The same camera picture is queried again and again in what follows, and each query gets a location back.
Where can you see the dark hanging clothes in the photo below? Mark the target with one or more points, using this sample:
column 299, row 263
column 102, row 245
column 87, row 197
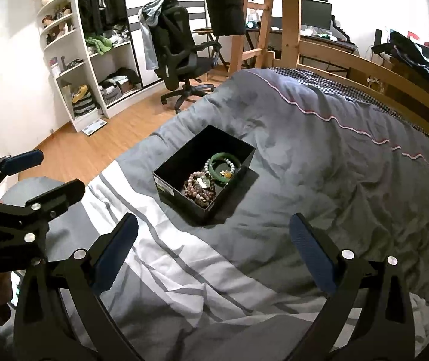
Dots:
column 99, row 3

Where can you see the black computer monitor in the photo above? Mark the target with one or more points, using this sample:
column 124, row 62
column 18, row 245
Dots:
column 315, row 13

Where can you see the wooden bed frame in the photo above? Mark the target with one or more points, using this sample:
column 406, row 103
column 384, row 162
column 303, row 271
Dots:
column 289, row 15

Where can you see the black puffer jacket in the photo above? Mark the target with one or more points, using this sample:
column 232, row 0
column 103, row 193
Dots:
column 225, row 3

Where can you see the grey duvet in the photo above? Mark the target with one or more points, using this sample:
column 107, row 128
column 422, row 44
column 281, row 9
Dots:
column 312, row 158

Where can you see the yellow bag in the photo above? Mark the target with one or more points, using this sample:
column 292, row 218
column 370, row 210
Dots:
column 79, row 94

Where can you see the white bathroom scale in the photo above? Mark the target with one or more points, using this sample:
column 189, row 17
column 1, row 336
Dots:
column 95, row 126

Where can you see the black rectangular box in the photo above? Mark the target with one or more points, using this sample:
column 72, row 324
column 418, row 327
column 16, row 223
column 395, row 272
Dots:
column 184, row 203

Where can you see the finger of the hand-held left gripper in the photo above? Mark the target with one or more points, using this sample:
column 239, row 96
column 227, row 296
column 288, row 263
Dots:
column 22, row 160
column 60, row 195

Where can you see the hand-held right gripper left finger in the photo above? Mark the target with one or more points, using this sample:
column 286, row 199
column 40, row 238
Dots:
column 118, row 252

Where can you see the black office chair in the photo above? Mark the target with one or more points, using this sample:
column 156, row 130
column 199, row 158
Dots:
column 178, row 45

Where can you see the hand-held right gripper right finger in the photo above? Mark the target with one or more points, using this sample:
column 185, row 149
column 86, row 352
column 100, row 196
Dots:
column 312, row 252

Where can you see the white curved shelf unit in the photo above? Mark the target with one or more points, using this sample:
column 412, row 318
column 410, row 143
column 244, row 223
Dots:
column 58, row 41

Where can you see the grey garment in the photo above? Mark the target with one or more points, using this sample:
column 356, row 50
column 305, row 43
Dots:
column 148, row 45

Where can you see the dark desk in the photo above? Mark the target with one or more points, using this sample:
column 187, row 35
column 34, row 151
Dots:
column 334, row 43

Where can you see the dark folded clothes pile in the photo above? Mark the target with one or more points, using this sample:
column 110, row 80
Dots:
column 120, row 79

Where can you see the checkered bed sheet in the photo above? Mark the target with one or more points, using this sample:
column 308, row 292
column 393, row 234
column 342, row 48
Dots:
column 331, row 82

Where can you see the green jade bangle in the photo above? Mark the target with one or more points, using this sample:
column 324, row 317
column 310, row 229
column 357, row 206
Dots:
column 220, row 155

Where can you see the black clothes heap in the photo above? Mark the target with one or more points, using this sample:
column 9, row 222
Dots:
column 413, row 54

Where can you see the brown plush toys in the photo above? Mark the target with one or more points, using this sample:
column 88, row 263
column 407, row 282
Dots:
column 56, row 15

